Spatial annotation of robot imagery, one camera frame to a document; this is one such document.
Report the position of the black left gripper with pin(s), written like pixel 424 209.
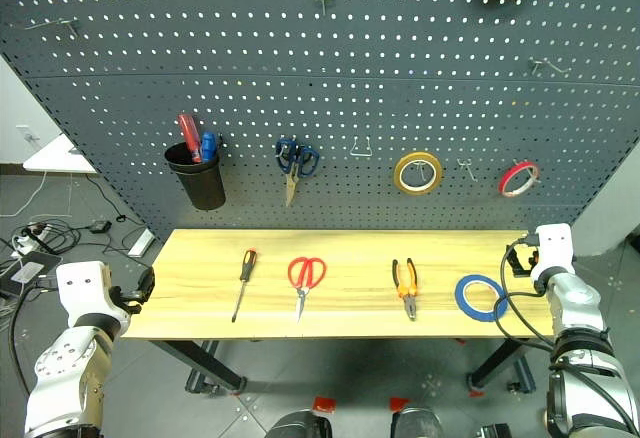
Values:
pixel 124 303

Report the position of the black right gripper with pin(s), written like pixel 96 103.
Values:
pixel 534 260

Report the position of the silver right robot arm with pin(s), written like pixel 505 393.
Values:
pixel 585 348

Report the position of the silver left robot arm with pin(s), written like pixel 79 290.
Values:
pixel 65 373

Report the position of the grey pegboard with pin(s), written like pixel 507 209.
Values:
pixel 320 83

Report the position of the white long power strip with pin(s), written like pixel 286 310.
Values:
pixel 141 242

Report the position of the plain blue tape roll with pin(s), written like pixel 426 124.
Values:
pixel 462 298

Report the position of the small red tape roll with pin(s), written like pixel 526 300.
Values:
pixel 507 183

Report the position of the black power adapter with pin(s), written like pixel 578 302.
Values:
pixel 100 226

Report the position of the black metal table leg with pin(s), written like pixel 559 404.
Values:
pixel 200 363
pixel 505 363

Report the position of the silver metal pegboard hook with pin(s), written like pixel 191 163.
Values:
pixel 466 168
pixel 322 0
pixel 533 170
pixel 57 23
pixel 425 170
pixel 545 65

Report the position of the dark flat tablet device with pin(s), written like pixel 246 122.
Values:
pixel 30 270

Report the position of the black plastic cup holder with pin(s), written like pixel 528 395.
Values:
pixel 202 183

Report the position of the yellow tape roll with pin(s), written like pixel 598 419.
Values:
pixel 400 178

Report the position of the white side table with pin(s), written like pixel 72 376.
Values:
pixel 55 155

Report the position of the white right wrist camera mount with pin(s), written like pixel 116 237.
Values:
pixel 555 250

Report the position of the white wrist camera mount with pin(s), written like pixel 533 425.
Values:
pixel 555 250
pixel 82 290

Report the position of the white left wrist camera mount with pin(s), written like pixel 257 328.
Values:
pixel 82 290

